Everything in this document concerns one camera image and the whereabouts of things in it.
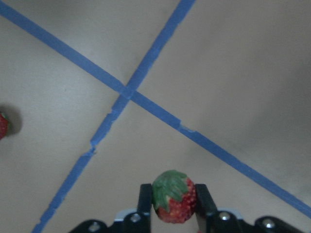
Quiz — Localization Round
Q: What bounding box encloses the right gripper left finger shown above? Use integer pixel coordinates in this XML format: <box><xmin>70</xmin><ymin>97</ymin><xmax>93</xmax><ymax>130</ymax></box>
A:
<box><xmin>137</xmin><ymin>183</ymin><xmax>152</xmax><ymax>216</ymax></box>

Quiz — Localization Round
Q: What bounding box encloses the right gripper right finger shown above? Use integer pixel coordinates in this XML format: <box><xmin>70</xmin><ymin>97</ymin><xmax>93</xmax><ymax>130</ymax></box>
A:
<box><xmin>195</xmin><ymin>184</ymin><xmax>218</xmax><ymax>218</ymax></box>

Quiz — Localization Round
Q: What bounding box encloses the strawberry with green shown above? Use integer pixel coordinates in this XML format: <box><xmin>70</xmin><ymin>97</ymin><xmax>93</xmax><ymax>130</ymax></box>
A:
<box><xmin>152</xmin><ymin>170</ymin><xmax>197</xmax><ymax>224</ymax></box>

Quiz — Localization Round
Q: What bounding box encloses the plain red strawberry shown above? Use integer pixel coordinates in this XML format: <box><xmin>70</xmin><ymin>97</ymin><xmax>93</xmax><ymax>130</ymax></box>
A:
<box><xmin>0</xmin><ymin>112</ymin><xmax>11</xmax><ymax>140</ymax></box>

